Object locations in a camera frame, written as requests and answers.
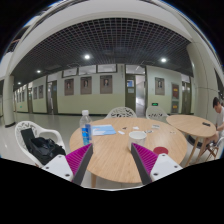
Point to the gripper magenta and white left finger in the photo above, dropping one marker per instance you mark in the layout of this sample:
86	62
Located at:
71	167

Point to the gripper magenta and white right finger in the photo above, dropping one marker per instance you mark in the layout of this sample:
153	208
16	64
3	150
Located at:
152	166

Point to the clear water bottle blue label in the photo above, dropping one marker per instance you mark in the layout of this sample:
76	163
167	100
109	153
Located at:
86	127

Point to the red round coaster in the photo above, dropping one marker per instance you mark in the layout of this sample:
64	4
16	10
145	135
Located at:
160	150

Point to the white paper cup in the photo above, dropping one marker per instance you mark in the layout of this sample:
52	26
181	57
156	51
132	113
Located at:
137	137

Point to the black backpack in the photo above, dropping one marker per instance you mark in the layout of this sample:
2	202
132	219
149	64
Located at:
42	149

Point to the round wooden table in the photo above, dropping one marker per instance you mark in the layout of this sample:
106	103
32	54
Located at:
113	161
192	125

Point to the blue and white paper booklet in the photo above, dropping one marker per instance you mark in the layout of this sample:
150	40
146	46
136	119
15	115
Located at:
100	130

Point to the white plastic chair right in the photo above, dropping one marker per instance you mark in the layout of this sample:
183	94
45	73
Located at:
156	113

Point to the white plastic chair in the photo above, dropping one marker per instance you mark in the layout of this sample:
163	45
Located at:
121	112
36	133
156	113

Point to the white plastic chair middle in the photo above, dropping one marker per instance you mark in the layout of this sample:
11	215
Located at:
121	112

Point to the white plastic chair left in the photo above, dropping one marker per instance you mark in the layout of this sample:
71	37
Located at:
36	133

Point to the black phone on table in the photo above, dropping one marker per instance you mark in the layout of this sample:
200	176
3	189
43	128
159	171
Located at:
206	124

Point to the green open door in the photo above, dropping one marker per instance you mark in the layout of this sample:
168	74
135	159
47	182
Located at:
130	93

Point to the seated person white shirt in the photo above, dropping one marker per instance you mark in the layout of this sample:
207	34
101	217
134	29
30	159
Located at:
219	124

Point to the framed portrait on wall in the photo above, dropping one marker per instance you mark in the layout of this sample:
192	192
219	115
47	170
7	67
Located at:
69	87
106	84
86	85

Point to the framed portrait right wall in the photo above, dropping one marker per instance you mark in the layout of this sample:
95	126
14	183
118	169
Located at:
159	86

